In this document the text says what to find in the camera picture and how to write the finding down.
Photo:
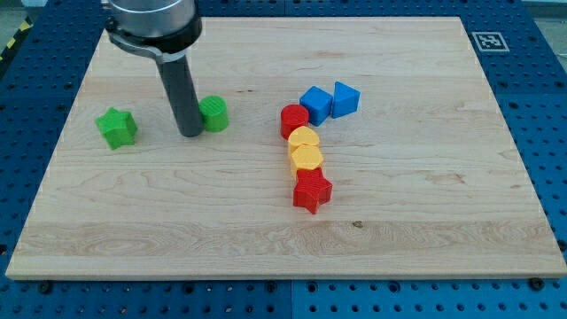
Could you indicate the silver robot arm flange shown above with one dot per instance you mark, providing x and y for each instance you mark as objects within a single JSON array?
[{"x": 162, "y": 30}]

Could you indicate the red star block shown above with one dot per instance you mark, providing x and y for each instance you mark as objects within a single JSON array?
[{"x": 311, "y": 190}]

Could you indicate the green star block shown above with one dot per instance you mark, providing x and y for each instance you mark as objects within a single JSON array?
[{"x": 118, "y": 128}]

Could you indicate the yellow hexagon block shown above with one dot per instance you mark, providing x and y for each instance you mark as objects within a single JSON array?
[{"x": 305, "y": 157}]

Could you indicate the yellow heart block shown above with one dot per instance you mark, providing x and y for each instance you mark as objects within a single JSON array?
[{"x": 302, "y": 136}]

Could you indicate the red cylinder block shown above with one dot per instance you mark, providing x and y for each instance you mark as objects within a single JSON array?
[{"x": 291, "y": 117}]

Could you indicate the blue cube block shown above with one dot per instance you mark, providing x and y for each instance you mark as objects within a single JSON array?
[{"x": 318, "y": 103}]

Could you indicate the wooden board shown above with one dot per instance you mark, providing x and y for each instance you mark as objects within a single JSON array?
[{"x": 427, "y": 181}]

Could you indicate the green cylinder block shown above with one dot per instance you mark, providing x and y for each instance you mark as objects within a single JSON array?
[{"x": 214, "y": 112}]

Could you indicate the blue triangle block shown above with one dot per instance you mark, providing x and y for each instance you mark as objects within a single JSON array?
[{"x": 345, "y": 101}]

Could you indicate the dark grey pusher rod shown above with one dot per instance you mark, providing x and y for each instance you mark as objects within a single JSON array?
[{"x": 181, "y": 94}]

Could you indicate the white fiducial marker tag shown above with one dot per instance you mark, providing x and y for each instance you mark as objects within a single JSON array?
[{"x": 490, "y": 41}]

